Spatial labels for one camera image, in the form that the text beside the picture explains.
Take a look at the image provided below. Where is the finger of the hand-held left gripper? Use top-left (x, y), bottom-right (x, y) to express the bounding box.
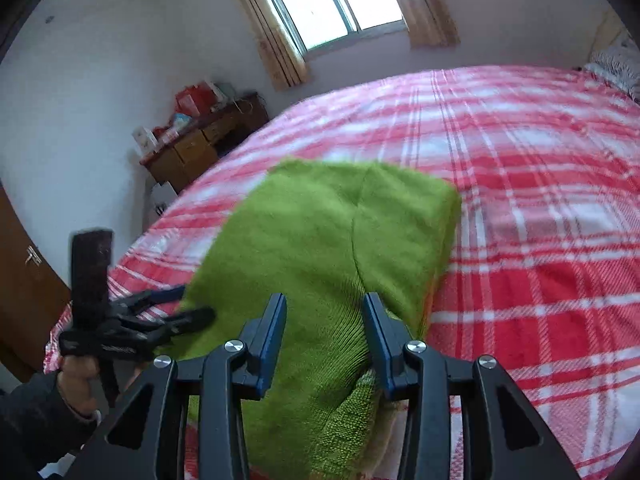
top-left (107, 285), bottom-right (188, 318)
top-left (132, 307), bottom-right (217, 345)

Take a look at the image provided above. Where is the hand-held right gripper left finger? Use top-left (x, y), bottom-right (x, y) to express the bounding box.
top-left (65, 292), bottom-right (288, 480)

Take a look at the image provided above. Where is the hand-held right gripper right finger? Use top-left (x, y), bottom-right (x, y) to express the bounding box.
top-left (362, 291), bottom-right (583, 480)

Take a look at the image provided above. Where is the green knit sweater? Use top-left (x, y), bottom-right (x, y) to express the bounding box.
top-left (179, 157), bottom-right (463, 480)

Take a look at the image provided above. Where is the person's left forearm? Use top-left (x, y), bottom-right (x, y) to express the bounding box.
top-left (0, 370), bottom-right (103, 480)

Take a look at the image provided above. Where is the person's left hand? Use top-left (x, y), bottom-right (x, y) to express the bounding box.
top-left (56, 355), bottom-right (101, 417)

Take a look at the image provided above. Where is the wooden door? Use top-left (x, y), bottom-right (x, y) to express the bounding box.
top-left (0, 180), bottom-right (73, 383)

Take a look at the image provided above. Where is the white paper bag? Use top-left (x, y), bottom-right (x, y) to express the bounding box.
top-left (150, 182), bottom-right (178, 216)

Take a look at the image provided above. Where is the white card box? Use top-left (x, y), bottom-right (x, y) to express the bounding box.
top-left (132, 127), bottom-right (157, 157)

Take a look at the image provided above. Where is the wooden desk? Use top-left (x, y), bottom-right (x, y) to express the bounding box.
top-left (140, 92), bottom-right (271, 196)

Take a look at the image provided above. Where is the pale packet pile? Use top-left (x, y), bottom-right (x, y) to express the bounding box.
top-left (154, 112), bottom-right (196, 142)

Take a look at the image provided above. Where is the red gift box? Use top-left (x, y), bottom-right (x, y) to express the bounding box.
top-left (175, 81), bottom-right (216, 116)

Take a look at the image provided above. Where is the red plaid blanket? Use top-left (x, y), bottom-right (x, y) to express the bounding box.
top-left (44, 64), bottom-right (640, 480)

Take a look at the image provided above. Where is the beige curtain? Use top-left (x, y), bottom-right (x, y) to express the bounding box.
top-left (377, 0), bottom-right (461, 50)
top-left (222, 0), bottom-right (310, 92)

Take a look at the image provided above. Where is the patterned pillow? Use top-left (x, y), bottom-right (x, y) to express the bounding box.
top-left (582, 35), bottom-right (640, 103)

